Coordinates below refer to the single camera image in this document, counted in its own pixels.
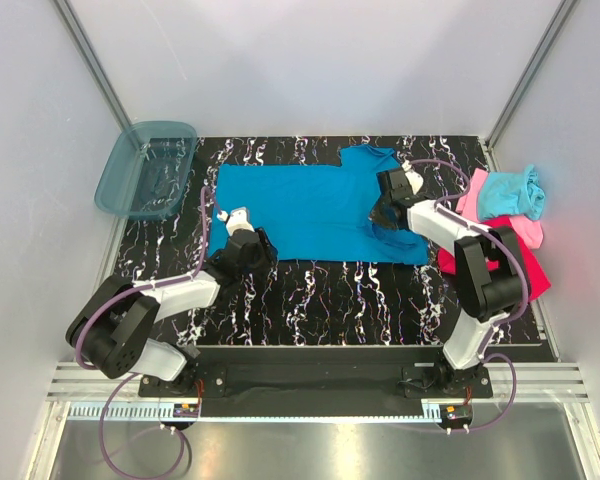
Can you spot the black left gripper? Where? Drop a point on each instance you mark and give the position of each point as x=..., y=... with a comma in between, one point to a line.
x=267, y=253

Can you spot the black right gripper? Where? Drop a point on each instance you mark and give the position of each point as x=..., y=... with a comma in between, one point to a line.
x=376, y=217

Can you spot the blue t shirt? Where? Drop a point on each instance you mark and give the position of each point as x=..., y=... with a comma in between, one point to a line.
x=322, y=212

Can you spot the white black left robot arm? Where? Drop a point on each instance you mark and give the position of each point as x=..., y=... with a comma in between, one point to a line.
x=112, y=332

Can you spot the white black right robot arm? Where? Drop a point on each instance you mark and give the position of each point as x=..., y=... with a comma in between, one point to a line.
x=491, y=281

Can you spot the cyan t shirt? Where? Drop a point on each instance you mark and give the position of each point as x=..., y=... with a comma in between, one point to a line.
x=519, y=193

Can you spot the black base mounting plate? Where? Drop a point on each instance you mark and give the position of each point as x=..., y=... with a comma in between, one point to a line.
x=276, y=382

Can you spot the teal transparent plastic bin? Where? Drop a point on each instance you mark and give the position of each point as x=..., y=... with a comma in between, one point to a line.
x=147, y=171

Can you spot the light pink t shirt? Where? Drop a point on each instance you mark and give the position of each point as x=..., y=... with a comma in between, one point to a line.
x=471, y=207

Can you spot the magenta t shirt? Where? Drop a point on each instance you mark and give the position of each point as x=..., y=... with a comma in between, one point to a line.
x=537, y=279

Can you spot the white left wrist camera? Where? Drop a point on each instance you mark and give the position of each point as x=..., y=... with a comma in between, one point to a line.
x=237, y=219

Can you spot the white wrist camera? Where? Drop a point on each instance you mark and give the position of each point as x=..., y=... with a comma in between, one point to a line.
x=237, y=219
x=414, y=179

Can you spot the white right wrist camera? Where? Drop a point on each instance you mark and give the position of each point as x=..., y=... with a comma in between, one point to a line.
x=414, y=179

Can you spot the left aluminium frame post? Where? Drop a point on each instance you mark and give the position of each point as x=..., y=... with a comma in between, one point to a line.
x=84, y=46

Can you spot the aluminium frame post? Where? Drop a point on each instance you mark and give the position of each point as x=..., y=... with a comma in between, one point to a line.
x=84, y=46
x=553, y=30

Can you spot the right aluminium frame post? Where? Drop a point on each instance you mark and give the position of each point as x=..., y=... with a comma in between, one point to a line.
x=553, y=30

